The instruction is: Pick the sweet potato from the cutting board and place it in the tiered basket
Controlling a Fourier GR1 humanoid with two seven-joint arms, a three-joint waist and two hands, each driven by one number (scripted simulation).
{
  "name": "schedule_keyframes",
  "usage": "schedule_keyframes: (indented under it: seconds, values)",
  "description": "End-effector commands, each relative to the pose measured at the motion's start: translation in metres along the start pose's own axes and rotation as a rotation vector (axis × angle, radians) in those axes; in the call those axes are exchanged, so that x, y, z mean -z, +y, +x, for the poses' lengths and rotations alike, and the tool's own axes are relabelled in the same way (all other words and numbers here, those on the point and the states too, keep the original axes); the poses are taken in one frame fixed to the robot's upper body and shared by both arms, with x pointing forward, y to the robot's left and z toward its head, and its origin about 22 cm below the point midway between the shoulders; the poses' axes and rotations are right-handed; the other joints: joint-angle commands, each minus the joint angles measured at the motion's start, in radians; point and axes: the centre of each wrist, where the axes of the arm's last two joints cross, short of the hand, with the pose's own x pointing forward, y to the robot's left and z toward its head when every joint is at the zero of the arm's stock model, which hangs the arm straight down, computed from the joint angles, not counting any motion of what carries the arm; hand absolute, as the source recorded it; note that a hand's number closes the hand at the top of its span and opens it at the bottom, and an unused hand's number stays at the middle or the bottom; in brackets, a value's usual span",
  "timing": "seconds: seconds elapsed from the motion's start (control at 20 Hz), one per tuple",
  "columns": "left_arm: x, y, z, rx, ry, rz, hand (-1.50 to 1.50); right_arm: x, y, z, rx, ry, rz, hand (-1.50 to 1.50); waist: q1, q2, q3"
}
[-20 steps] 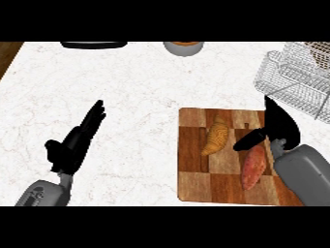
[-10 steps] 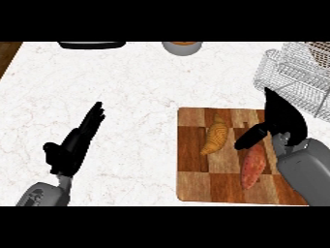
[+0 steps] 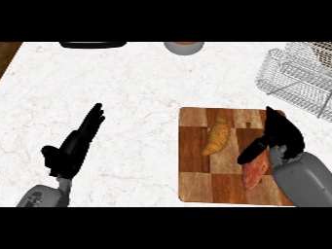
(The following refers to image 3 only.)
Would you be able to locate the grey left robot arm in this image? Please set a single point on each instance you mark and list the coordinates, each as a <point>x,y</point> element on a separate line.
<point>47,195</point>

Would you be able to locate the black flat appliance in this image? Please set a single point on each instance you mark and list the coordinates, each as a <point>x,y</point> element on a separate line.
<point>92,44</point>

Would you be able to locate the grey bowl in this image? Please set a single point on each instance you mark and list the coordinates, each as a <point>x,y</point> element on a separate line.
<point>184,48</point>

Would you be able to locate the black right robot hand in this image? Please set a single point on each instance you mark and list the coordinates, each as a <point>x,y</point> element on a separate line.
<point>284,133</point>

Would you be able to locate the reddish sweet potato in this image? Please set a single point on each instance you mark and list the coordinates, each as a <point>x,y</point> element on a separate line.
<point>255,173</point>

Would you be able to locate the golden croissant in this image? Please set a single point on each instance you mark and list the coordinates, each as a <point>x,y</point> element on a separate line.
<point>218,136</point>

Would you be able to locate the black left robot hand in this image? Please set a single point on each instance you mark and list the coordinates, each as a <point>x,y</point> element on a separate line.
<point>75,146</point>

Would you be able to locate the checkered wooden cutting board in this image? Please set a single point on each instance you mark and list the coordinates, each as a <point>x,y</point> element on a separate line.
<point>221,165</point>

